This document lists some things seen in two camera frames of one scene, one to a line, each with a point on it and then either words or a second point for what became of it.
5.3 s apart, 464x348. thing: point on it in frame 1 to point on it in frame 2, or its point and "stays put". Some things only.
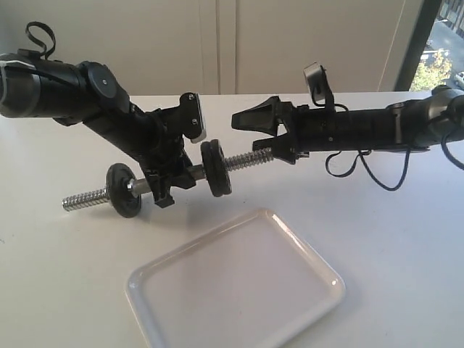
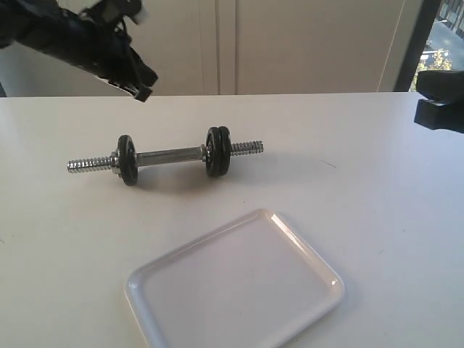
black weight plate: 216,167 to 223,151
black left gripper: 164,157 to 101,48
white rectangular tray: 243,283 stays put
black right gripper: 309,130 to 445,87
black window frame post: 429,11 stays put
